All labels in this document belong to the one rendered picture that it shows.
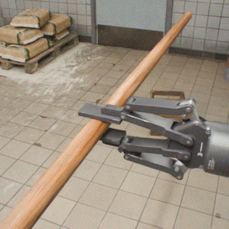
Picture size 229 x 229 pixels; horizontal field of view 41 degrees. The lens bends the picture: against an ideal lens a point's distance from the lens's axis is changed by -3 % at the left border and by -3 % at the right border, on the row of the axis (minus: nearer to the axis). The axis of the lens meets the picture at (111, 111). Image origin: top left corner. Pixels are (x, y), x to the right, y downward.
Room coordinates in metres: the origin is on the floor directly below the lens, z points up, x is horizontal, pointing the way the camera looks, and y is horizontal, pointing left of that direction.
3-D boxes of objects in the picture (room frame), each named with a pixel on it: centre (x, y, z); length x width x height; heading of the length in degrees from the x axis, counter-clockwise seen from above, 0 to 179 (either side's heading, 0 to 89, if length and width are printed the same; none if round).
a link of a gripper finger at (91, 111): (0.42, 0.01, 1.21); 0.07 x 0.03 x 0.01; 68
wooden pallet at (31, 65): (4.03, 1.08, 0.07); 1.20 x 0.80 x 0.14; 158
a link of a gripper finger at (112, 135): (0.42, 0.01, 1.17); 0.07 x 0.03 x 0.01; 68
